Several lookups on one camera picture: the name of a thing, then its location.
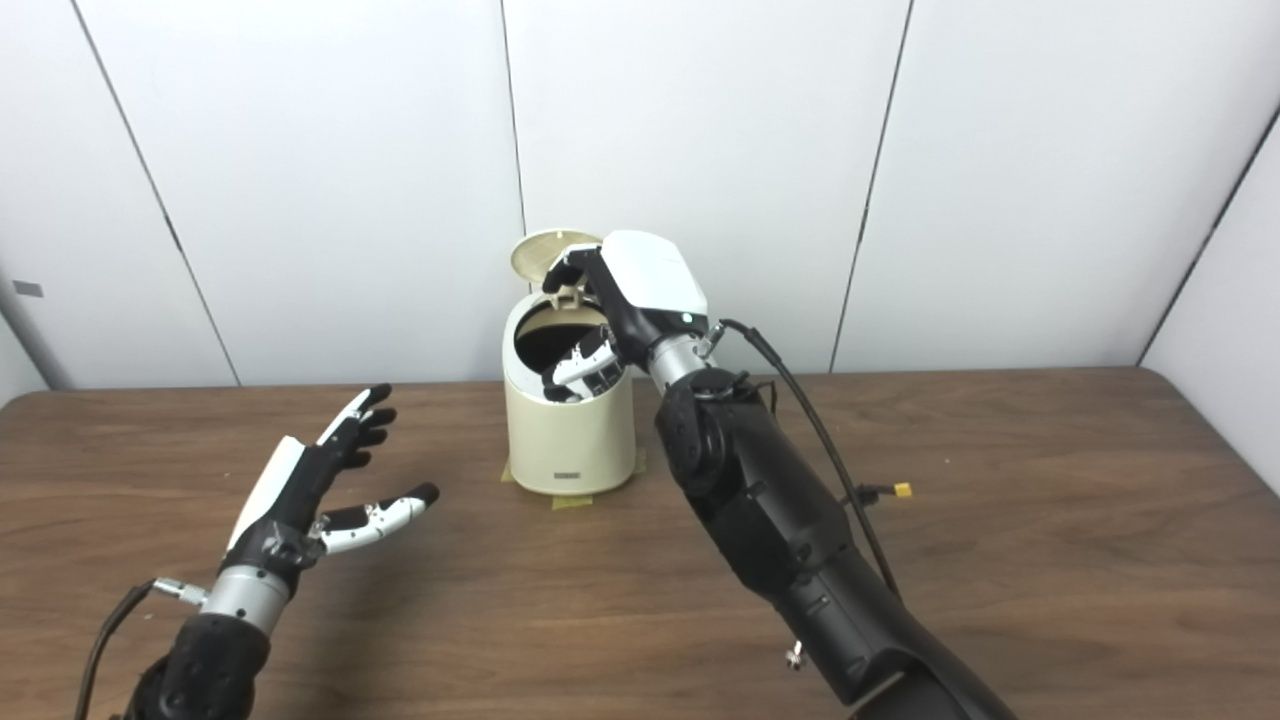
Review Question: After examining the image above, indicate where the cream round bin lid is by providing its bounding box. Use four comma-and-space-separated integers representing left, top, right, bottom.
510, 229, 605, 303

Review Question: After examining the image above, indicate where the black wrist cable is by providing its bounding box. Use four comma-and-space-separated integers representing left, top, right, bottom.
75, 577, 211, 720
700, 318, 901, 601

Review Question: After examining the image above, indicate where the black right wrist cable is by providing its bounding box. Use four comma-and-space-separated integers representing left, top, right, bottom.
700, 318, 901, 601

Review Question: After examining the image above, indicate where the cream-colored bin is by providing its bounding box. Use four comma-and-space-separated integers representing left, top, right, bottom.
502, 290, 638, 496

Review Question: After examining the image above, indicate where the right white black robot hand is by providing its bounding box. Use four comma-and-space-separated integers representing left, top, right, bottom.
540, 230, 712, 404

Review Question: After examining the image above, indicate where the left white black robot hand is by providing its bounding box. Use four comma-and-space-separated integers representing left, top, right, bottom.
220, 384, 441, 603

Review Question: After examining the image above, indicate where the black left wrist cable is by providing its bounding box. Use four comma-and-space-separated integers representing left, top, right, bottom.
75, 577, 211, 720

